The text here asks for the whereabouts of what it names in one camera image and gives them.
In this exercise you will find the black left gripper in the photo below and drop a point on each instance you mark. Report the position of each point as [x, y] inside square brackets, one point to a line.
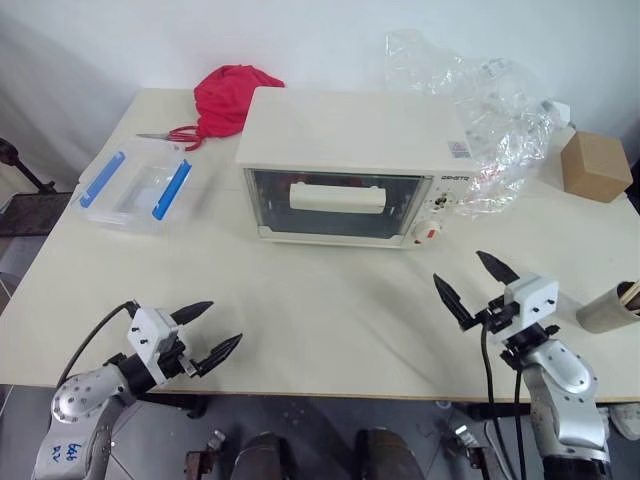
[178, 361]

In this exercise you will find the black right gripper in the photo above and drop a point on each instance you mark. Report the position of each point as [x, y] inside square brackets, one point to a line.
[501, 316]

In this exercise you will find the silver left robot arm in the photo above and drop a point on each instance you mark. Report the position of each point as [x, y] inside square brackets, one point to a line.
[80, 400]

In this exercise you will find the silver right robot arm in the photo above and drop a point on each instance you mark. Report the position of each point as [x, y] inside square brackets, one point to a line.
[567, 382]

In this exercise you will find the white toaster oven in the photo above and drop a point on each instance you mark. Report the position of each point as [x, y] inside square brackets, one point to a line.
[350, 125]

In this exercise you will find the dark rounded shape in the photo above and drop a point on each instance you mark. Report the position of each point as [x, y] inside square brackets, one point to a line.
[262, 457]

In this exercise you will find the blue box clip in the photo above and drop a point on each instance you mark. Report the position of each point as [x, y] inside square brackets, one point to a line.
[102, 179]
[171, 190]

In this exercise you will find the clear plastic storage box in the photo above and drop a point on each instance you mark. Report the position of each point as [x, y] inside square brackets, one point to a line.
[137, 192]

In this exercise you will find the wooden stick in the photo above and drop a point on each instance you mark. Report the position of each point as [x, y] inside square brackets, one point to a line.
[635, 297]

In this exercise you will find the brown cardboard box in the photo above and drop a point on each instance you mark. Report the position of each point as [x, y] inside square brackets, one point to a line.
[595, 167]

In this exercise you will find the crumpled clear plastic bag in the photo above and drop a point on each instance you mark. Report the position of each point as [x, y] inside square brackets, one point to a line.
[500, 110]

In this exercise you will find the white power adapter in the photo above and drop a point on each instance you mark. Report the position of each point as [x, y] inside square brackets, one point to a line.
[561, 111]

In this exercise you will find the white shoe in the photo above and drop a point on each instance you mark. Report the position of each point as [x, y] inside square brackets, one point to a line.
[625, 420]

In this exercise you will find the red cloth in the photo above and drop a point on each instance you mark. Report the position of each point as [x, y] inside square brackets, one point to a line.
[222, 102]

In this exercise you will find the black metal stand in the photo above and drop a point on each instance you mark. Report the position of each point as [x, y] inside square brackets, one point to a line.
[22, 167]

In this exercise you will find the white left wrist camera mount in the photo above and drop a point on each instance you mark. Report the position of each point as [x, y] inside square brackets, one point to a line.
[150, 337]

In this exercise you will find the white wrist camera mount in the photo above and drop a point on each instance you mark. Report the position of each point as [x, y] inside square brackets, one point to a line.
[532, 300]
[150, 337]

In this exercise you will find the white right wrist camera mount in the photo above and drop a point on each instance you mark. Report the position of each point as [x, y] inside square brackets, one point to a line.
[532, 300]

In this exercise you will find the black table frame bar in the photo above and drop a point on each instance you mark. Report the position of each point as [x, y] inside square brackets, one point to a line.
[175, 405]

